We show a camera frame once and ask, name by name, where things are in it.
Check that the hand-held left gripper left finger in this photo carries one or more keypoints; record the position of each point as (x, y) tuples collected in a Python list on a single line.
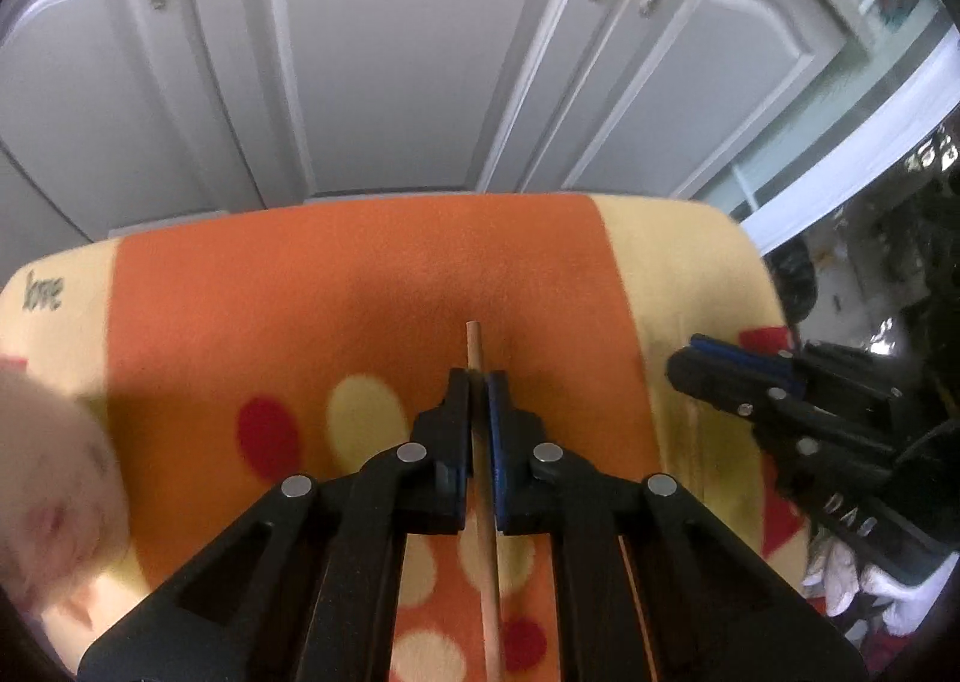
[(457, 427)]

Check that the wooden chopstick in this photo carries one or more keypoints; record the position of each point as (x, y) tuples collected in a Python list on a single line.
[(475, 344)]

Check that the grey cabinet door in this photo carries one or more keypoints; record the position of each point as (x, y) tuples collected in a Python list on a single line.
[(97, 90), (390, 52), (697, 75)]

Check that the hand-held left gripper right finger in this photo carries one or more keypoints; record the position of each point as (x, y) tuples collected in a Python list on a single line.
[(499, 442)]

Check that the white cloth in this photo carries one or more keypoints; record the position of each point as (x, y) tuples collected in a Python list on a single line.
[(840, 573)]

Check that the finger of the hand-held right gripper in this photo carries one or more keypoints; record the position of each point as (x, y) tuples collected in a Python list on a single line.
[(739, 356), (712, 382)]

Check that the orange yellow printed blanket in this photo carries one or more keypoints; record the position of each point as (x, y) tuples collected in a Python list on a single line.
[(300, 292)]

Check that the floral print cup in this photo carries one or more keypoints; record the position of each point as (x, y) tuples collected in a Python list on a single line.
[(52, 487)]

